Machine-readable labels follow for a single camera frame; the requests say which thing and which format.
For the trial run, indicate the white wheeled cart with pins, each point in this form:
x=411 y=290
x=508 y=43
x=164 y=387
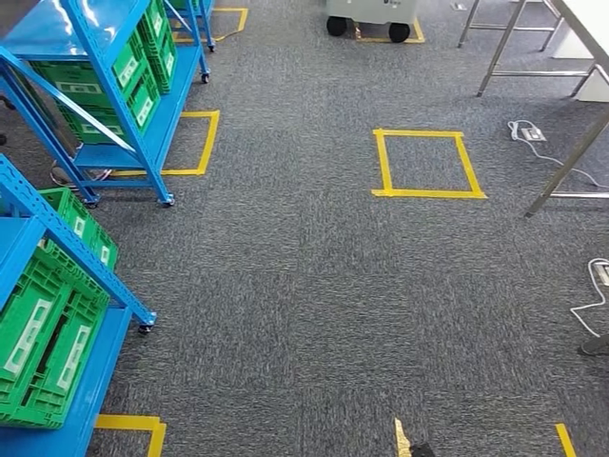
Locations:
x=371 y=12

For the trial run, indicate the steel-legged white side table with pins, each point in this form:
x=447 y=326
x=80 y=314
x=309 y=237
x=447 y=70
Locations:
x=566 y=161

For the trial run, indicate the metal floor socket box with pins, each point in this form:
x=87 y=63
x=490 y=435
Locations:
x=603 y=274
x=459 y=6
x=533 y=134

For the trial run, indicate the yellow floor tape marking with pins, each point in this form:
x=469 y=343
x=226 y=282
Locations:
x=382 y=164

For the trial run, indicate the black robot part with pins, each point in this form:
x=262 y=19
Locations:
x=422 y=450

